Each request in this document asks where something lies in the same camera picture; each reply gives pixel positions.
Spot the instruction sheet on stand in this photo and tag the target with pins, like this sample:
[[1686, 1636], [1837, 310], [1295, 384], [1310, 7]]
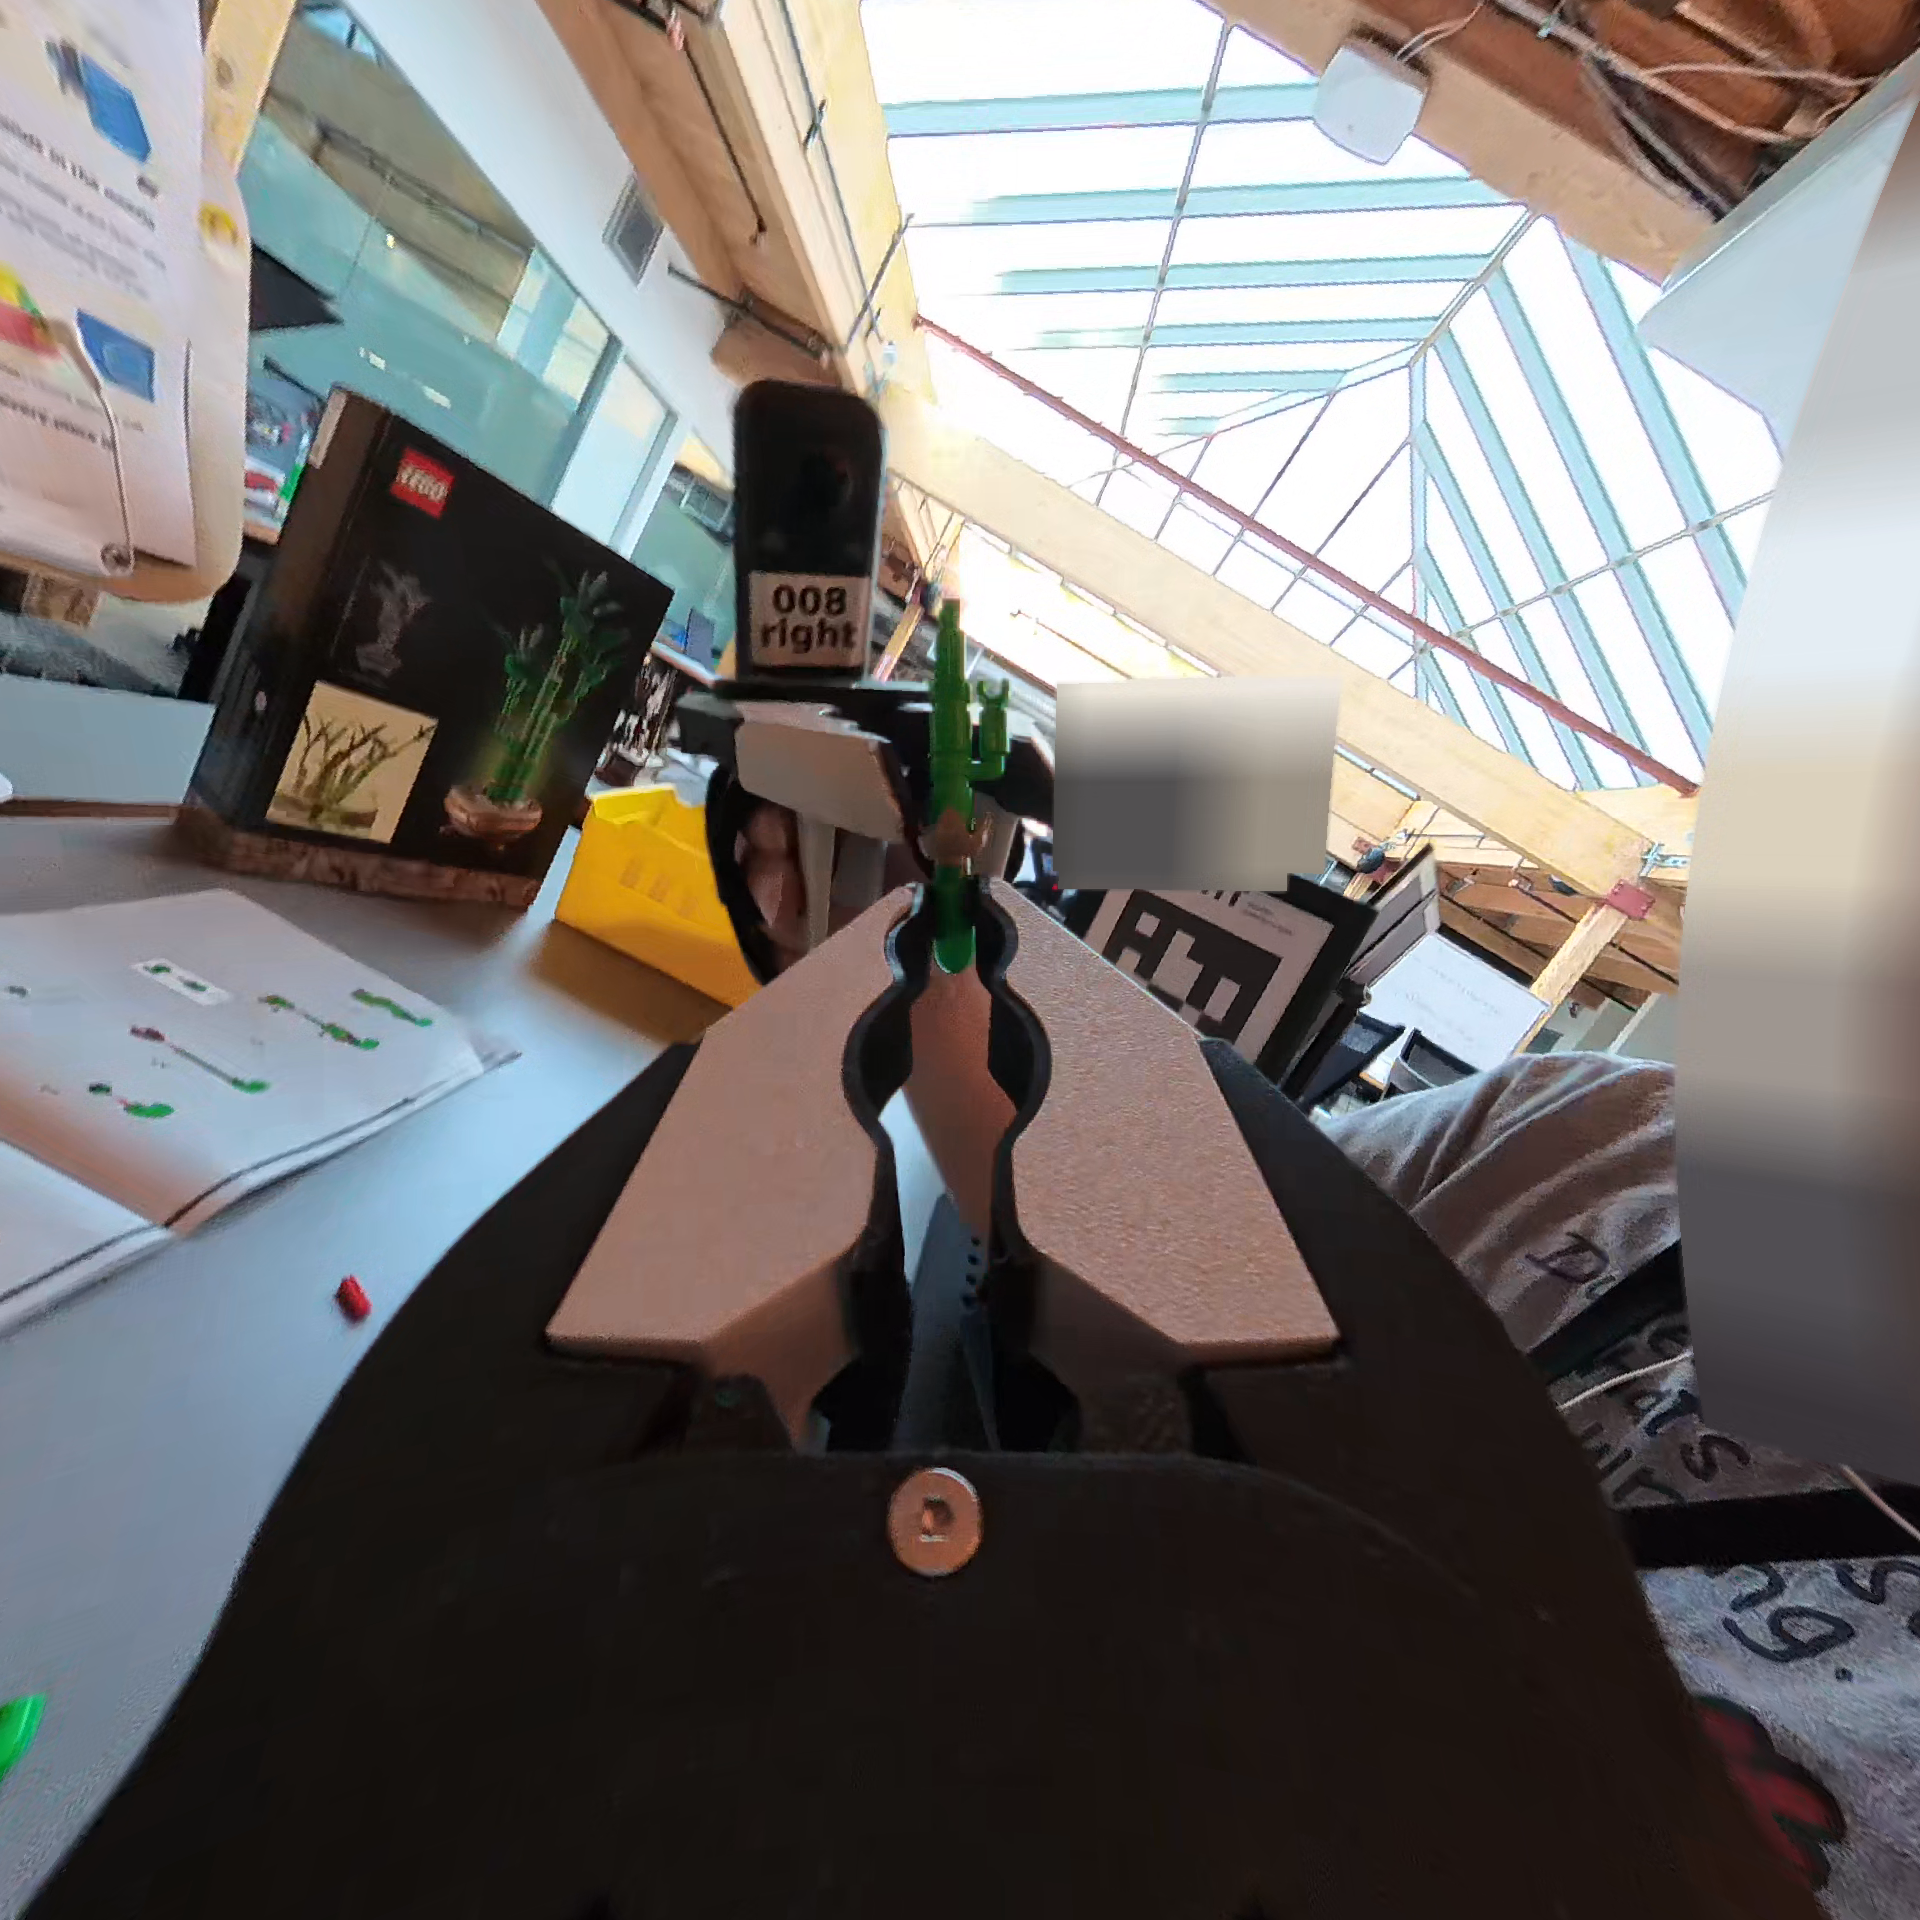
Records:
[[229, 390]]

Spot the wall vent grille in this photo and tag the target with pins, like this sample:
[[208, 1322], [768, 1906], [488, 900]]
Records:
[[632, 232]]

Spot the cork mat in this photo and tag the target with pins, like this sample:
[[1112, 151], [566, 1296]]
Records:
[[374, 873]]

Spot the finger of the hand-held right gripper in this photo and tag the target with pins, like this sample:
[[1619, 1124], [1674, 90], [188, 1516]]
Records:
[[948, 1080], [819, 769]]

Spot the printed marker board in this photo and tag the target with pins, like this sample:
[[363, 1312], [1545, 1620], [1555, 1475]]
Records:
[[1201, 975]]

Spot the person's grey printed clothing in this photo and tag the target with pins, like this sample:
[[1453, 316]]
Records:
[[1515, 1171]]

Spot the person's right hand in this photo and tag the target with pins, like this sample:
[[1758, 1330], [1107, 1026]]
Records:
[[773, 870]]

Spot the white ceiling device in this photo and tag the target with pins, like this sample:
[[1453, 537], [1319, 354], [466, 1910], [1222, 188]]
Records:
[[1365, 99]]

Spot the red lego pin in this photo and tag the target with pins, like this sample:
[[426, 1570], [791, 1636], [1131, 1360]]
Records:
[[352, 1299]]

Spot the open instruction booklet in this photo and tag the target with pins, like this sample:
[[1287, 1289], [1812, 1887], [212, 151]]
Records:
[[225, 1094]]

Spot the white curved panel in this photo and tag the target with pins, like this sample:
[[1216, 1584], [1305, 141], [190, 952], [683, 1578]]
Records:
[[1800, 900]]

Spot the white sign board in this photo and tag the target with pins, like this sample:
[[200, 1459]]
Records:
[[1463, 998]]

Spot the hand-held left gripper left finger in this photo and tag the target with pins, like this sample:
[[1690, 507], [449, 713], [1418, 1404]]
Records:
[[721, 1201]]

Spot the green lego bamboo stem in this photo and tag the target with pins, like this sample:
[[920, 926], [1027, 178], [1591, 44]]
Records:
[[951, 721]]

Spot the black lego box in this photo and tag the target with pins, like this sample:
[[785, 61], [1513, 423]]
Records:
[[450, 601]]

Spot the yellow plastic bin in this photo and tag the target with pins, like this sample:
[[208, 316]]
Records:
[[644, 900]]

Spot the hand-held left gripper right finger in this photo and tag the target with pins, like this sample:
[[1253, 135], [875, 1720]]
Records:
[[1154, 1201]]

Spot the green lego piece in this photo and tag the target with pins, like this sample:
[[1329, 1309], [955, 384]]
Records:
[[14, 1733]]

